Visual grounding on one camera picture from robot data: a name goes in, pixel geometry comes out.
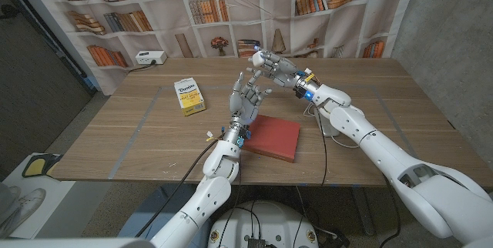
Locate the white oblong charger block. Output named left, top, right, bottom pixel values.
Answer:
left=314, top=107, right=340, bottom=139

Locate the grey tape outline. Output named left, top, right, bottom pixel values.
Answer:
left=109, top=84, right=386, bottom=180

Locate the printed bookshelf backdrop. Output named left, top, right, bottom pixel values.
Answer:
left=5, top=0, right=423, bottom=97

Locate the yellow and black pad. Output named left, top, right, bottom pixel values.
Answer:
left=22, top=152, right=63, bottom=179

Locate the white power strip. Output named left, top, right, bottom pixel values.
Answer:
left=135, top=50, right=168, bottom=65

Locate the black power strip cord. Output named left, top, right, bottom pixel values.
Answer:
left=126, top=59, right=157, bottom=74

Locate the white AirPods case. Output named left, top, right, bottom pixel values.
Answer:
left=251, top=51, right=267, bottom=69

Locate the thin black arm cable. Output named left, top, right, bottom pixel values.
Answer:
left=216, top=163, right=243, bottom=248
left=294, top=99, right=329, bottom=248

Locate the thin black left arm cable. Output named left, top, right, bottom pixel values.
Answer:
left=216, top=163, right=243, bottom=248

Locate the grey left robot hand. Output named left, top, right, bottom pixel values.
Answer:
left=228, top=69, right=273, bottom=126

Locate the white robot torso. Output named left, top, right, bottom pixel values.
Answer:
left=207, top=200, right=320, bottom=248

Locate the white sneaker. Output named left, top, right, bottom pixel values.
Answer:
left=0, top=185, right=22, bottom=213
left=0, top=188, right=47, bottom=238

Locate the yellow brown sugar box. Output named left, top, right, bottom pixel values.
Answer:
left=173, top=77, right=206, bottom=117

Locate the white floor sheet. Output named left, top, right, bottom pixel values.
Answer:
left=0, top=152, right=77, bottom=240

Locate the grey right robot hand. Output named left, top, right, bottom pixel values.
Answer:
left=246, top=49, right=311, bottom=90

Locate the white USB cable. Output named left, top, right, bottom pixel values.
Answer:
left=303, top=103, right=364, bottom=150

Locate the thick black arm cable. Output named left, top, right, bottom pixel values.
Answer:
left=378, top=174, right=402, bottom=248
left=133, top=134, right=229, bottom=238

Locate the red notebook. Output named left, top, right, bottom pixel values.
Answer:
left=241, top=114, right=301, bottom=163

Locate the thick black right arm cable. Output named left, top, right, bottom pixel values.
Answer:
left=378, top=174, right=402, bottom=248

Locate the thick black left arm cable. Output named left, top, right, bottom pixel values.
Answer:
left=133, top=134, right=229, bottom=238

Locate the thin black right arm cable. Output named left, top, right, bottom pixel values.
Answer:
left=294, top=99, right=329, bottom=248

